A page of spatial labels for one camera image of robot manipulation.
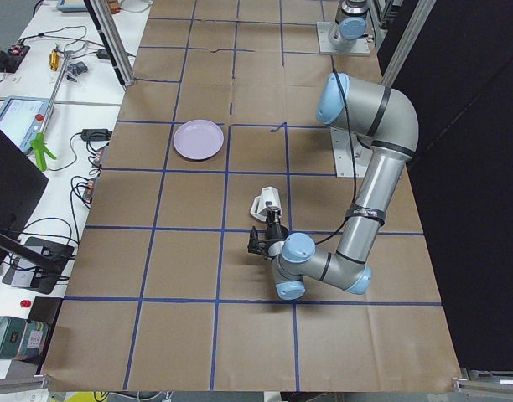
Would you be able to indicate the white cup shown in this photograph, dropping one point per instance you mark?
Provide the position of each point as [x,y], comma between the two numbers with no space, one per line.
[258,207]

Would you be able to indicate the yellow screwdriver tool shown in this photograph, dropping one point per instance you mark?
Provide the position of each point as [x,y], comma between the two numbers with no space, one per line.
[54,60]

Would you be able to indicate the lilac round plate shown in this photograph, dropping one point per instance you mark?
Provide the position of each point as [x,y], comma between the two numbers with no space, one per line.
[198,139]

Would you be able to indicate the green box device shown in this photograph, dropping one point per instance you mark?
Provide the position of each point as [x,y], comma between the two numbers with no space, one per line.
[21,339]

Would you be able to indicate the aluminium frame post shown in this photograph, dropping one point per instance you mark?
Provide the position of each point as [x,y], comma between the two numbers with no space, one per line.
[105,25]

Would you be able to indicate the blue teach pendant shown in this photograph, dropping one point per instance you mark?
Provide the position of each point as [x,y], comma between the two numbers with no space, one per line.
[21,118]

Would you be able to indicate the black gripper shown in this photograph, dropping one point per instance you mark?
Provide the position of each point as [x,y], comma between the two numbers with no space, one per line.
[276,231]

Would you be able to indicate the black power adapter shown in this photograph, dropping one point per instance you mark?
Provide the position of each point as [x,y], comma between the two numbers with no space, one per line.
[95,135]

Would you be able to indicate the black monitor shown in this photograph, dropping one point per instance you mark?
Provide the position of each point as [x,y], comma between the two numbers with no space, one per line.
[21,187]

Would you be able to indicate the long green-handled grabber tool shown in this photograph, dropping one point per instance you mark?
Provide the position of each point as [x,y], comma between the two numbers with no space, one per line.
[38,144]

